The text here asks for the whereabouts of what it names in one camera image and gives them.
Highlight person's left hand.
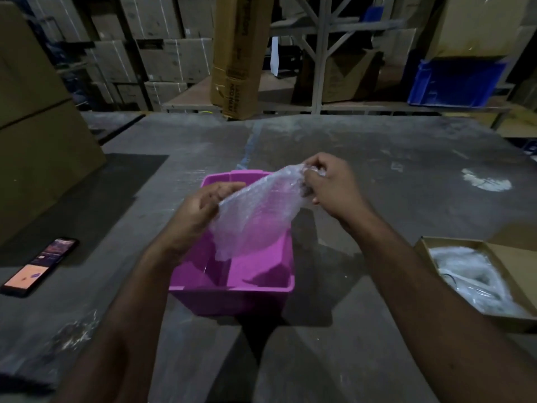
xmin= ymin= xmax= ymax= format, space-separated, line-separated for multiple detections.
xmin=161 ymin=181 xmax=247 ymax=260

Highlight person's right hand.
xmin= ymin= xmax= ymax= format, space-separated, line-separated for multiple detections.
xmin=302 ymin=153 xmax=375 ymax=224

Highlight clear bubble wrap sheet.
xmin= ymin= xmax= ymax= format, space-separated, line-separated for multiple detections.
xmin=208 ymin=162 xmax=326 ymax=262

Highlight bubble items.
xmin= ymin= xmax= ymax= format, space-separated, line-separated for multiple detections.
xmin=440 ymin=272 xmax=526 ymax=318

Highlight small brown cardboard box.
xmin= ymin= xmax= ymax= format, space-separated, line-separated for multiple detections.
xmin=414 ymin=224 xmax=537 ymax=335

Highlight person's right forearm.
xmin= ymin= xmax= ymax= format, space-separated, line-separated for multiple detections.
xmin=343 ymin=207 xmax=537 ymax=403

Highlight person's left forearm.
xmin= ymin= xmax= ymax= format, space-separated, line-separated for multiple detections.
xmin=54 ymin=243 xmax=187 ymax=403

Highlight large brown cardboard carton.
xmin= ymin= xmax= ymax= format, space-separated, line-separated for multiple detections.
xmin=0 ymin=100 xmax=108 ymax=245
xmin=0 ymin=2 xmax=72 ymax=129

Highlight tall narrow cardboard carton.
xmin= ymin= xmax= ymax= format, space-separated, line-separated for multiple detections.
xmin=209 ymin=0 xmax=276 ymax=121

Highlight flattened printed cardboard sheet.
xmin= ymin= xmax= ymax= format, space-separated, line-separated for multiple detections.
xmin=494 ymin=109 xmax=537 ymax=139

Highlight flat cardboard sheet with tape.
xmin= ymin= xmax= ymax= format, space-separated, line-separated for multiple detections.
xmin=426 ymin=0 xmax=532 ymax=62

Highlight pink plastic bin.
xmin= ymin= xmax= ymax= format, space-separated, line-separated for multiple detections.
xmin=169 ymin=170 xmax=296 ymax=318

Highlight open brown carton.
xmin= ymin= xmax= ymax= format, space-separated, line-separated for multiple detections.
xmin=323 ymin=50 xmax=383 ymax=104

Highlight grey metal storage rack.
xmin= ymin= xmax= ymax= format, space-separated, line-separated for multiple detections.
xmin=162 ymin=0 xmax=537 ymax=130

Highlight white paper sheet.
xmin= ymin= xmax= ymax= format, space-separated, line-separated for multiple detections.
xmin=270 ymin=36 xmax=281 ymax=77

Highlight blue plastic crate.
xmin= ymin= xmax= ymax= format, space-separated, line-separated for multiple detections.
xmin=407 ymin=58 xmax=509 ymax=108

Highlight black smartphone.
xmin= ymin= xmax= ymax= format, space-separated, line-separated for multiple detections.
xmin=0 ymin=237 xmax=80 ymax=298

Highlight stack of strapped cartons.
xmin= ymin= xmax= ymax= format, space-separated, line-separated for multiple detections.
xmin=25 ymin=0 xmax=215 ymax=112

